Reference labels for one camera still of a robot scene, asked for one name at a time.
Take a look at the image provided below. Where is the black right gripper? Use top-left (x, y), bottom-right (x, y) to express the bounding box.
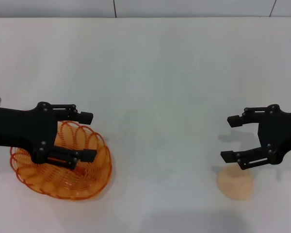
top-left (220, 104), bottom-right (291, 171)

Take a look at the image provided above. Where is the beige round bread bun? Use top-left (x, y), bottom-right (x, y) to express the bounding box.
top-left (216, 166), bottom-right (254, 201)

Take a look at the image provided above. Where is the orange plastic wire basket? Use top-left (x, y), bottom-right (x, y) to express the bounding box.
top-left (9, 120), bottom-right (113, 201)

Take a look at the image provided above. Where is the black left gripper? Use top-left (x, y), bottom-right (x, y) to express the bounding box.
top-left (0, 101), bottom-right (97, 170)

